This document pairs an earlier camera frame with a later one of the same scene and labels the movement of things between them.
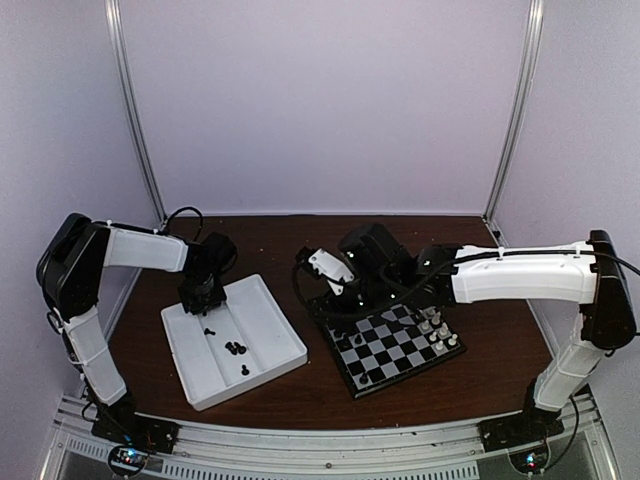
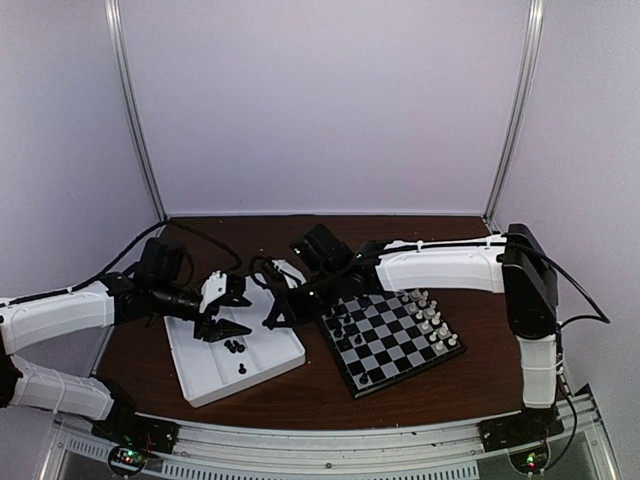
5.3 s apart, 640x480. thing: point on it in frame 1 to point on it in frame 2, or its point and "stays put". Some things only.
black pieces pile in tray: x=233 y=349 stays put
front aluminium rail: x=438 y=451 stays put
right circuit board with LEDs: x=530 y=462 stays put
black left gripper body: x=202 y=294 to x=165 y=296
